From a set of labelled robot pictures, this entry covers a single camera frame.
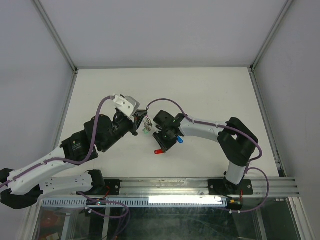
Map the key with red tag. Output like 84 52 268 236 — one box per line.
154 149 166 155

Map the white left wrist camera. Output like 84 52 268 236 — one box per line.
112 94 140 119

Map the white slotted cable duct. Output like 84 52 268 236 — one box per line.
41 195 227 208

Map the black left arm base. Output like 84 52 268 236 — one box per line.
80 169 122 197

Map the metal keyring with clips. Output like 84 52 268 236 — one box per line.
143 113 153 132

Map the aluminium frame post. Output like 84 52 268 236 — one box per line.
31 0 79 150
247 0 295 177

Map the left aluminium frame post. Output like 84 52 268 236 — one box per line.
31 0 79 150

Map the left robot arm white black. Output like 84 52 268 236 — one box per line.
0 110 148 210

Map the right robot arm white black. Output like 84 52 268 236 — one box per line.
153 110 259 196

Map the key with blue tag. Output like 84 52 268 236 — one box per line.
177 136 184 144

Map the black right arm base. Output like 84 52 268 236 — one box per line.
207 177 254 197

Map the right aluminium frame post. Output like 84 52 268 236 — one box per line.
247 0 295 177

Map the aluminium mounting rail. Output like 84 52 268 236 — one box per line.
37 176 300 198

